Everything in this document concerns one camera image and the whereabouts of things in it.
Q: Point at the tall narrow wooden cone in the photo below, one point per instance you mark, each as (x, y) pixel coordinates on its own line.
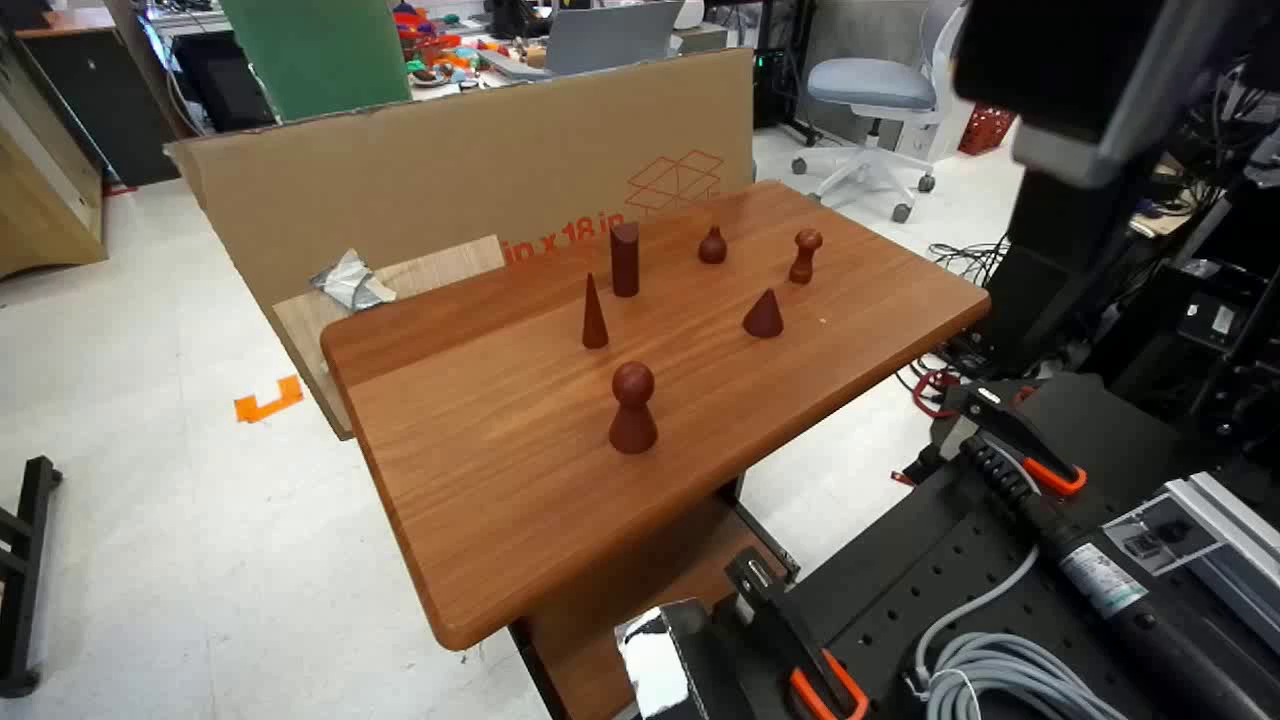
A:
(592, 321)

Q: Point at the wide short wooden cone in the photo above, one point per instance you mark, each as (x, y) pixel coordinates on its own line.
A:
(763, 318)

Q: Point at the large wooden pawn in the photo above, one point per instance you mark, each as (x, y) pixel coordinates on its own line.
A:
(635, 419)

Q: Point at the reddish wooden cylinder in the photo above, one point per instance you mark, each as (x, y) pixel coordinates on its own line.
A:
(625, 263)

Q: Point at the small wooden teardrop piece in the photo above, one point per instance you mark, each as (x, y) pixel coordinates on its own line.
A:
(713, 249)

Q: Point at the small wooden pawn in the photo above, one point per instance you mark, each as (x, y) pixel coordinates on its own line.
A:
(802, 263)

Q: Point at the wooden lower table shelf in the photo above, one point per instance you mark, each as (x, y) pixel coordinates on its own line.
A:
(625, 593)

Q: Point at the large flat cardboard box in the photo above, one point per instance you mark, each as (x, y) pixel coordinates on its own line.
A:
(465, 174)

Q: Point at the glossy black curved cover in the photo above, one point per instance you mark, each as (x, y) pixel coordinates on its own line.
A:
(663, 661)

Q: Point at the crumpled white paper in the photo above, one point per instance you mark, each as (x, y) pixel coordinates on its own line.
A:
(351, 281)

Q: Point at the small cardboard piece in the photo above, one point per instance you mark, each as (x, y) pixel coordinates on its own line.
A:
(332, 342)

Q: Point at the grey laptop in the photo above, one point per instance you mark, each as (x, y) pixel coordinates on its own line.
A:
(604, 34)

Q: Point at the white office chair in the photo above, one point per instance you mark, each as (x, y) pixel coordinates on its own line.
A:
(875, 85)

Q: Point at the black perforated base board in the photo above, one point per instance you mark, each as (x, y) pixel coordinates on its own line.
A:
(933, 585)

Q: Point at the colourful toy pile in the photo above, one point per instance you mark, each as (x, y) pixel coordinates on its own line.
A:
(447, 47)

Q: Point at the red container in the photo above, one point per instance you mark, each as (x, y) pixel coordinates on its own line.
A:
(987, 131)

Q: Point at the green board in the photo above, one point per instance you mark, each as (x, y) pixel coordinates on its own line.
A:
(320, 54)

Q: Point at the printed paper label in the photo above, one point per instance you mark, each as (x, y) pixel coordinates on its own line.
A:
(1156, 535)

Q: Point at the dark desk cabinet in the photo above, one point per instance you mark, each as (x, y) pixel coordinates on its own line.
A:
(94, 82)

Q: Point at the light wooden cabinet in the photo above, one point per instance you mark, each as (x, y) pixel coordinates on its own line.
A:
(41, 174)

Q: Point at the black metal floor stand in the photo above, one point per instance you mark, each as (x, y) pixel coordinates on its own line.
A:
(24, 563)

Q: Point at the black table frame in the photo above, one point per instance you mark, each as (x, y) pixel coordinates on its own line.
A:
(763, 542)

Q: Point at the aluminium extrusion rail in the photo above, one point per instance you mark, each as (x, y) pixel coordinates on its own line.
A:
(1233, 547)

